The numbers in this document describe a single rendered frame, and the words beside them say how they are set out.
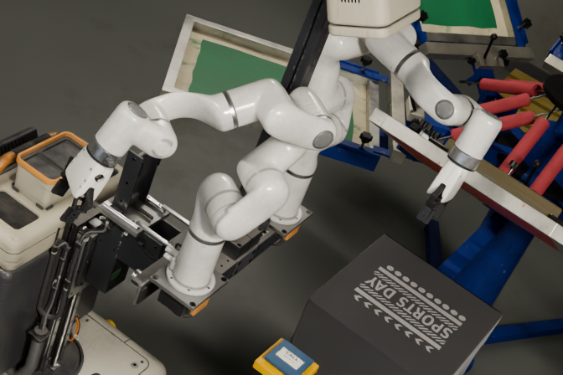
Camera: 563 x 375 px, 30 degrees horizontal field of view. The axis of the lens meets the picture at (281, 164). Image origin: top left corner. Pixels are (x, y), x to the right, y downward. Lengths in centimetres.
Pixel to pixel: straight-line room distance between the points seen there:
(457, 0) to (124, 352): 201
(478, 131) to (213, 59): 165
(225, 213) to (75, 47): 332
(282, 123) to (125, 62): 340
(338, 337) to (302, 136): 89
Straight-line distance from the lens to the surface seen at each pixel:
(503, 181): 328
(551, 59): 454
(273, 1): 674
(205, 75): 380
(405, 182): 550
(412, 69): 253
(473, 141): 248
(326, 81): 271
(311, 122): 228
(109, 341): 363
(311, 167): 283
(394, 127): 273
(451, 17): 443
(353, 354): 302
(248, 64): 396
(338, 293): 308
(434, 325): 315
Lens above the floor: 286
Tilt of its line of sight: 33 degrees down
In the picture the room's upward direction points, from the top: 22 degrees clockwise
